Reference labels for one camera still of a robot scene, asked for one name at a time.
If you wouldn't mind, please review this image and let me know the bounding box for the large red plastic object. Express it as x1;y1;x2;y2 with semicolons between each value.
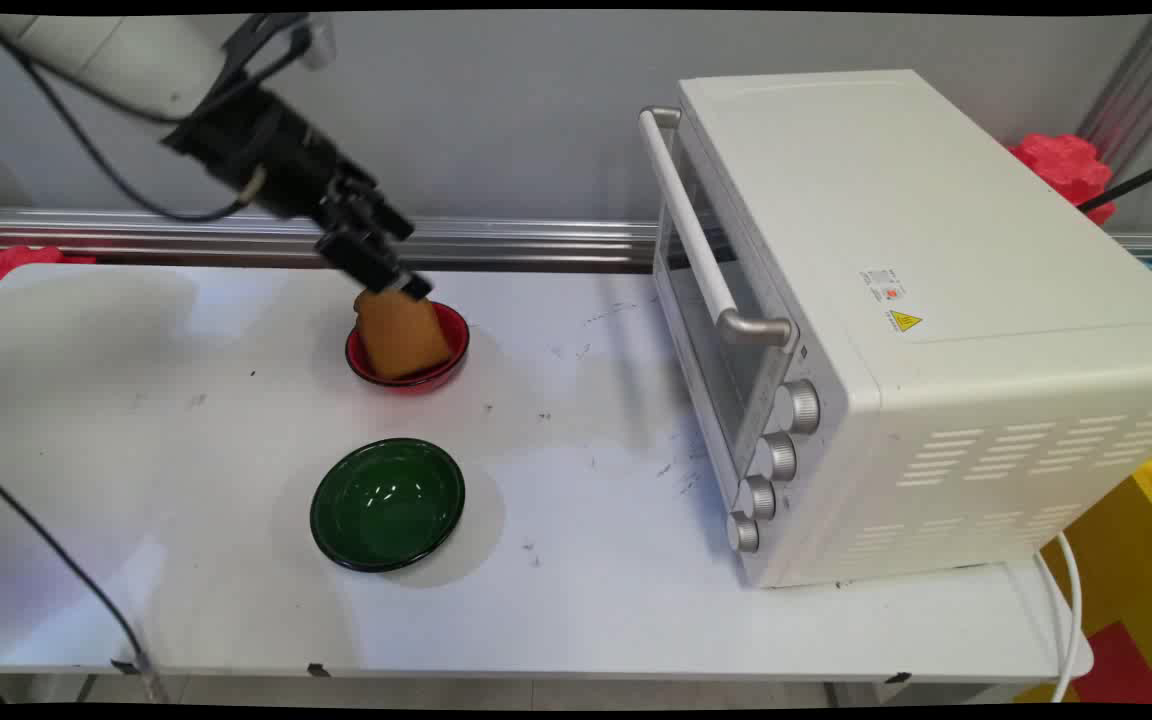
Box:
1010;132;1118;227

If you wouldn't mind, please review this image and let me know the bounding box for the slanted aluminium profile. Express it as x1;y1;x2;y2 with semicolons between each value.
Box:
1076;14;1152;177

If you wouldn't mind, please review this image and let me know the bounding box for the yellow board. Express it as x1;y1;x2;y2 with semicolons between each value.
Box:
1014;433;1152;705

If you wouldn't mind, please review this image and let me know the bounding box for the flat red plastic object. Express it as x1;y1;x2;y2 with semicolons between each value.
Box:
0;243;97;307

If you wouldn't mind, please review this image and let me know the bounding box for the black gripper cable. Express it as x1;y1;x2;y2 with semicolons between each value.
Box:
0;14;262;224

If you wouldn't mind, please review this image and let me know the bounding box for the brown bread slice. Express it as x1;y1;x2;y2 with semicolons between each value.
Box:
353;288;454;382

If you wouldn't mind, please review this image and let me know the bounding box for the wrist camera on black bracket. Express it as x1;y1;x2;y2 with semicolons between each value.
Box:
221;12;338;79

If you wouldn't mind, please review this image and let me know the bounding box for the white toaster oven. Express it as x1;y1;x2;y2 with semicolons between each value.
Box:
651;68;1152;589

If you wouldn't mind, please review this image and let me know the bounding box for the white power cord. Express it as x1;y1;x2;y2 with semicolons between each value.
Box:
1034;530;1084;703

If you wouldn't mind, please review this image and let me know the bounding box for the large silver oven knob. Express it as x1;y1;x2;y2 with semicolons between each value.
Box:
774;380;823;436

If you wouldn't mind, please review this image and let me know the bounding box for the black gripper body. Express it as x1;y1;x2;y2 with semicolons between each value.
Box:
164;88;379;225

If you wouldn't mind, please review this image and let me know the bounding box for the red bowl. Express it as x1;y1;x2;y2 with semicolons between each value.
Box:
344;300;470;394

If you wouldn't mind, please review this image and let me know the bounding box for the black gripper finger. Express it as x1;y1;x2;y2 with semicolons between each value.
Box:
314;224;435;302
329;178;416;243

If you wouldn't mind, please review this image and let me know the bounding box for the horizontal aluminium rail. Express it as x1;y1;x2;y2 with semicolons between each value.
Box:
0;207;1152;274

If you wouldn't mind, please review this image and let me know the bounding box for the black cable with metal connector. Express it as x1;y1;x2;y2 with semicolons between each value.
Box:
0;458;169;707

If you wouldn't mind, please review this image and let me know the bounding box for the black rod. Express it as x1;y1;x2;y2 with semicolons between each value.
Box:
1076;150;1152;214

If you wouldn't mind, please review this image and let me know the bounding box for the green bowl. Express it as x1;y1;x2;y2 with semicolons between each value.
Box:
309;438;467;574

